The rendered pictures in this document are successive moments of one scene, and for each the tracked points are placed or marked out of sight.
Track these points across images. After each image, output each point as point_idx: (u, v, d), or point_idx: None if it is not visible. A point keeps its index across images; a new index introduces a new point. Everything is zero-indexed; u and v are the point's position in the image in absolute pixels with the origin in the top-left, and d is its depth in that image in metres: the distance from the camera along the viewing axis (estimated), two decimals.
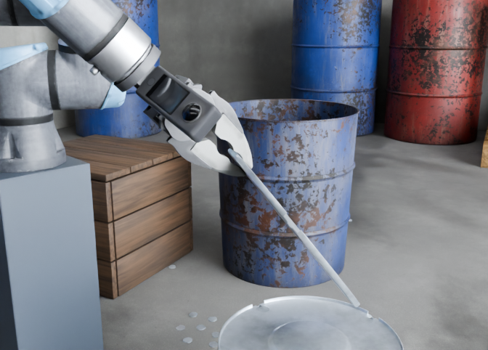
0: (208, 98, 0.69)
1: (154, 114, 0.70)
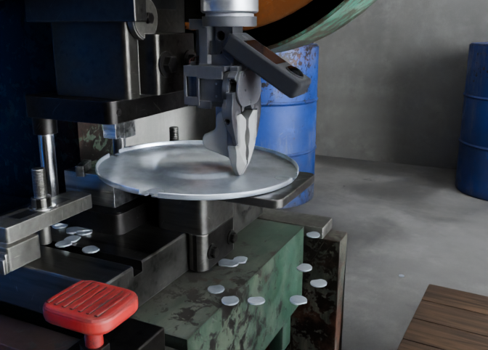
0: (259, 86, 0.74)
1: (221, 66, 0.69)
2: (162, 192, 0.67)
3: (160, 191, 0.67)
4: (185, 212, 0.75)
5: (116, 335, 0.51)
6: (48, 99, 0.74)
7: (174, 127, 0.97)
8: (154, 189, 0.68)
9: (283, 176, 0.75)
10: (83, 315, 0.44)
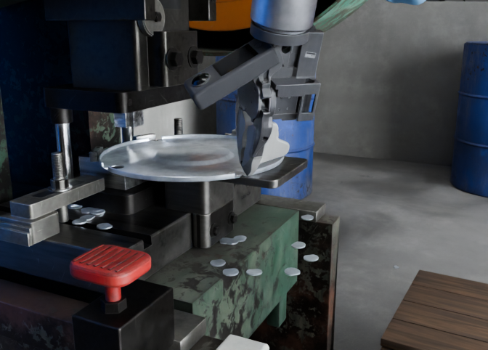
0: (256, 107, 0.66)
1: None
2: (240, 172, 0.77)
3: (237, 172, 0.77)
4: (189, 193, 0.82)
5: (131, 293, 0.58)
6: (64, 90, 0.82)
7: (179, 118, 1.05)
8: (231, 173, 0.76)
9: None
10: (105, 270, 0.51)
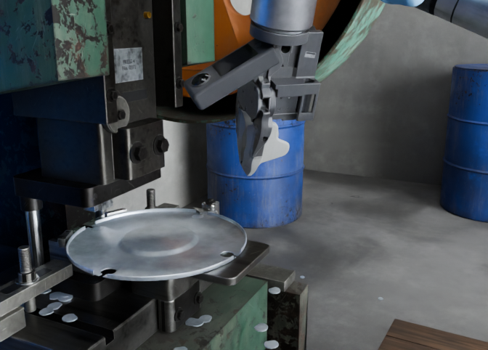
0: (256, 107, 0.66)
1: None
2: (193, 216, 1.00)
3: (194, 216, 1.00)
4: (154, 281, 0.85)
5: None
6: (33, 181, 0.84)
7: (151, 189, 1.07)
8: (198, 217, 0.99)
9: (94, 229, 0.94)
10: None
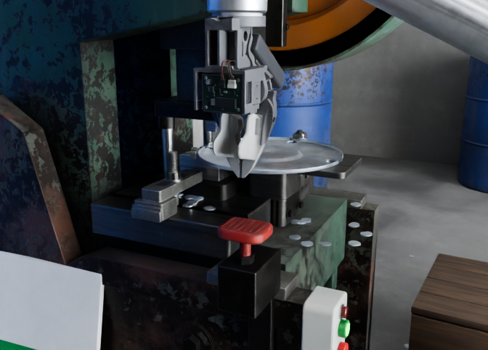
0: None
1: (258, 67, 0.68)
2: None
3: None
4: (271, 184, 1.05)
5: (253, 253, 0.81)
6: (173, 103, 1.04)
7: None
8: None
9: None
10: (246, 232, 0.74)
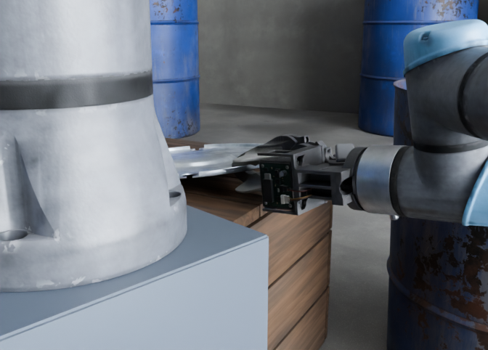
0: (311, 144, 0.68)
1: (323, 199, 0.65)
2: None
3: None
4: None
5: None
6: None
7: None
8: None
9: None
10: None
